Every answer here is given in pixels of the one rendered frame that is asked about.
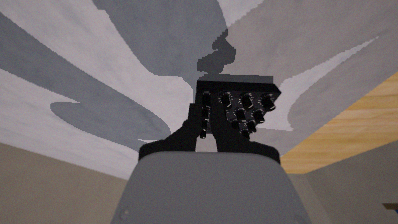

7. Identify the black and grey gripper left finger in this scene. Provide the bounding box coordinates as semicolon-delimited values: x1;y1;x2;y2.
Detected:
138;93;202;162

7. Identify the black knob box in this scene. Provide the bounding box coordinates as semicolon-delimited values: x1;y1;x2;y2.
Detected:
196;80;281;140

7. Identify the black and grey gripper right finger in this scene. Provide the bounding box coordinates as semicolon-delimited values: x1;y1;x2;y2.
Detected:
210;93;281;165

